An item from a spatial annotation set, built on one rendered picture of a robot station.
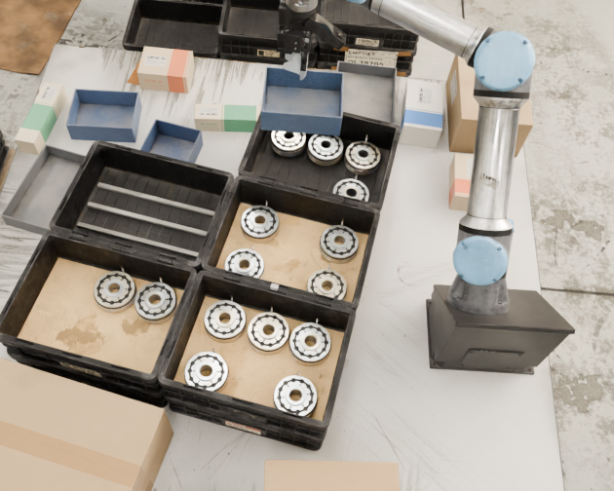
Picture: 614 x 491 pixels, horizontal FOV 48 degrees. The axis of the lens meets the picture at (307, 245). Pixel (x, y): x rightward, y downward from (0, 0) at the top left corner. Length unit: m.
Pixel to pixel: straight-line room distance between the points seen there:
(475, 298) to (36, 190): 1.30
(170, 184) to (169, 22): 1.40
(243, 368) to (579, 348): 1.57
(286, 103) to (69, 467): 1.00
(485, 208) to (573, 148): 1.92
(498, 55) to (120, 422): 1.12
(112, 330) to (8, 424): 0.32
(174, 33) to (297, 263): 1.63
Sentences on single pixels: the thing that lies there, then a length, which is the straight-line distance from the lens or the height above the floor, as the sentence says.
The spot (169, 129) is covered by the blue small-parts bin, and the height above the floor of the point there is 0.74.
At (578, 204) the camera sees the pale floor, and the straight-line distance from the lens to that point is 3.23.
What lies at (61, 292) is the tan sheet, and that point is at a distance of 1.84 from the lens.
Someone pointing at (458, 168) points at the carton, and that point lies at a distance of 2.14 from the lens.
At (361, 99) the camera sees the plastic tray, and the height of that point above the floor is 0.70.
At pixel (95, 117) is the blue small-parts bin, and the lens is 2.32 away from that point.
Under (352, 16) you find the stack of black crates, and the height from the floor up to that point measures 0.49.
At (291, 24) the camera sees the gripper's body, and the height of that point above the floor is 1.28.
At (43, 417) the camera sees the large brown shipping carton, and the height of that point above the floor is 0.90.
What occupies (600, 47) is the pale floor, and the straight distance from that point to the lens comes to 3.95.
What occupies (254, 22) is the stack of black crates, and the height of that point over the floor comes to 0.38.
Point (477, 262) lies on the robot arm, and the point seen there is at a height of 1.14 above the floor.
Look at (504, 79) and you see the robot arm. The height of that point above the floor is 1.43.
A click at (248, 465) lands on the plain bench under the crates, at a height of 0.70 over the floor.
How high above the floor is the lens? 2.42
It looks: 59 degrees down
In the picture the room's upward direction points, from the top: 7 degrees clockwise
